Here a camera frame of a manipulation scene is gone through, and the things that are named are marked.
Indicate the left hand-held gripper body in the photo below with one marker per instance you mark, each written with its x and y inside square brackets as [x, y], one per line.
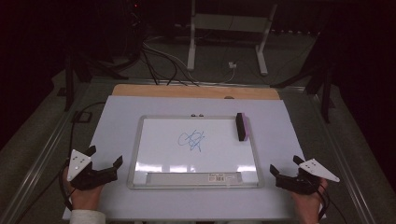
[77, 165]

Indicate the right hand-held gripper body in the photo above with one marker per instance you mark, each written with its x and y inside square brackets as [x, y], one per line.
[317, 169]

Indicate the black and purple whiteboard eraser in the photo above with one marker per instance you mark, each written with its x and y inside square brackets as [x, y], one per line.
[241, 127]

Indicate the person's left hand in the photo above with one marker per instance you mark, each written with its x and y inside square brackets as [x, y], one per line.
[85, 199]

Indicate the person's right hand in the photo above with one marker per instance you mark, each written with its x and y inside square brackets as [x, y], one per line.
[306, 207]

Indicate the black square floor plate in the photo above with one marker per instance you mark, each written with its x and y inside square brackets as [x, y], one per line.
[82, 116]

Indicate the large white sheet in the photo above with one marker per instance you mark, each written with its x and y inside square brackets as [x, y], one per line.
[118, 124]

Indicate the black tripod stand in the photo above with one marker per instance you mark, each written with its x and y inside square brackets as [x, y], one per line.
[326, 93]
[68, 81]

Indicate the silver framed whiteboard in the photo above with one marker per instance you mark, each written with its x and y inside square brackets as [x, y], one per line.
[199, 161]

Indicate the white plug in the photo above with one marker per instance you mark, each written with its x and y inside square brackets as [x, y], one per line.
[232, 65]

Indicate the dark equipment rack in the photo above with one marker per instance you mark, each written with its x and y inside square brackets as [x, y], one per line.
[130, 28]

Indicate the white metal stand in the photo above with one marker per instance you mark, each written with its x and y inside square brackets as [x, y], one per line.
[230, 23]

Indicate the aluminium rail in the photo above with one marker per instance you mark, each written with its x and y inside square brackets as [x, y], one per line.
[249, 85]
[342, 161]
[40, 161]

